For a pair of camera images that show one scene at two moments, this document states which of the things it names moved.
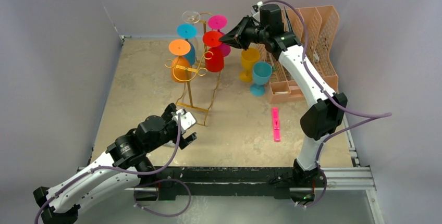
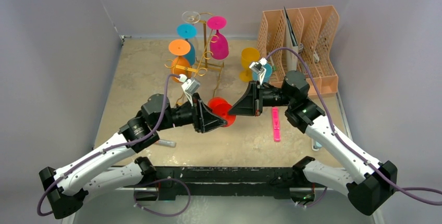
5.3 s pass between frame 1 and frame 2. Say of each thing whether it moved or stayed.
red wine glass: moved
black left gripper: moved
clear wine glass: stayed
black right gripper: moved
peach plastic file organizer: stayed
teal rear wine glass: stayed
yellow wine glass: stayed
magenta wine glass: stayed
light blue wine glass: stayed
